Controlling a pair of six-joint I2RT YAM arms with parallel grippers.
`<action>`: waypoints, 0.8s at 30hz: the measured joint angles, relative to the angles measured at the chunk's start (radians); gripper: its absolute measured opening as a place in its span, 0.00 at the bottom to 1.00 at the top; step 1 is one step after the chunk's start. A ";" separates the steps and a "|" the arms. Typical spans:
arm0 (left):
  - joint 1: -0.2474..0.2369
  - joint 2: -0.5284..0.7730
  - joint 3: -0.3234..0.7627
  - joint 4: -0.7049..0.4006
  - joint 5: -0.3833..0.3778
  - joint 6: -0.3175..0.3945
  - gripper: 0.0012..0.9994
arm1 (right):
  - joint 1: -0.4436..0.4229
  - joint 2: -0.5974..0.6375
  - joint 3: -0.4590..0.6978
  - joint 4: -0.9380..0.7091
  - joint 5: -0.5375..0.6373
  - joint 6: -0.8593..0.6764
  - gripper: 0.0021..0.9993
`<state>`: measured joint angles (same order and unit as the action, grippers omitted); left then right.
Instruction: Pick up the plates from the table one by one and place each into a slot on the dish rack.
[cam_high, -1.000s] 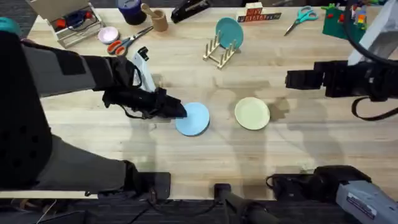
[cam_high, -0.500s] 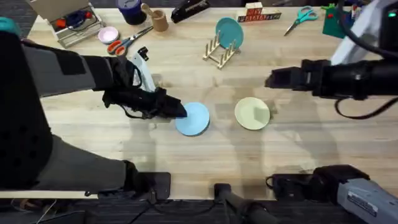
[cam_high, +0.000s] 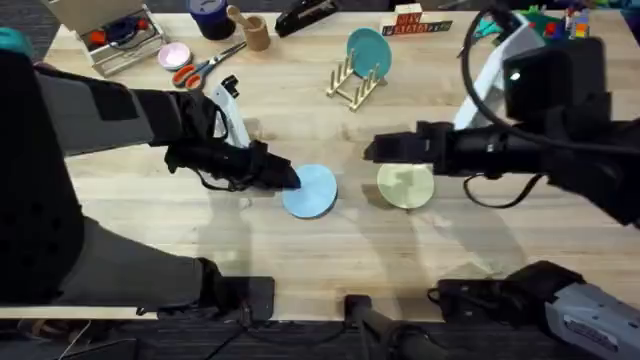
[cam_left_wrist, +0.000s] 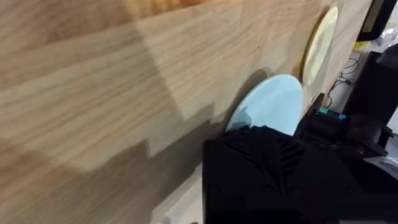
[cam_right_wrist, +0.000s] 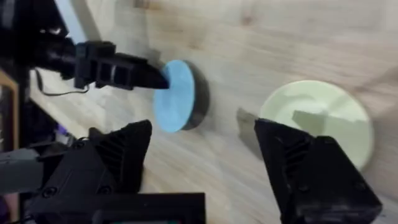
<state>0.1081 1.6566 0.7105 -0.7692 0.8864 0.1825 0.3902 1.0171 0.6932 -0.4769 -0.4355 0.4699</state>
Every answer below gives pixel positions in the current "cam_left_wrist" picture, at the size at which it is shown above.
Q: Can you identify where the thin black cable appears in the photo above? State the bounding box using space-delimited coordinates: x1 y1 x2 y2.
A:
324 51 363 108

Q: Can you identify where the light blue plate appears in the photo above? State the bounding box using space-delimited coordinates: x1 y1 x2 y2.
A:
224 73 305 137

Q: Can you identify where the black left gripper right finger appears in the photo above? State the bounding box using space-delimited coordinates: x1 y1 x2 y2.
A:
274 136 384 224

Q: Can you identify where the cream plate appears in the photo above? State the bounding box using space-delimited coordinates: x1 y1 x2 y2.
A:
302 6 340 89

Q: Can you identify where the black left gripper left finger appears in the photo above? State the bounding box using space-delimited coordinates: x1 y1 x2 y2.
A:
201 124 281 224

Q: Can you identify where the black framed screen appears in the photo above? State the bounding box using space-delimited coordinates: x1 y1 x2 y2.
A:
356 0 398 42

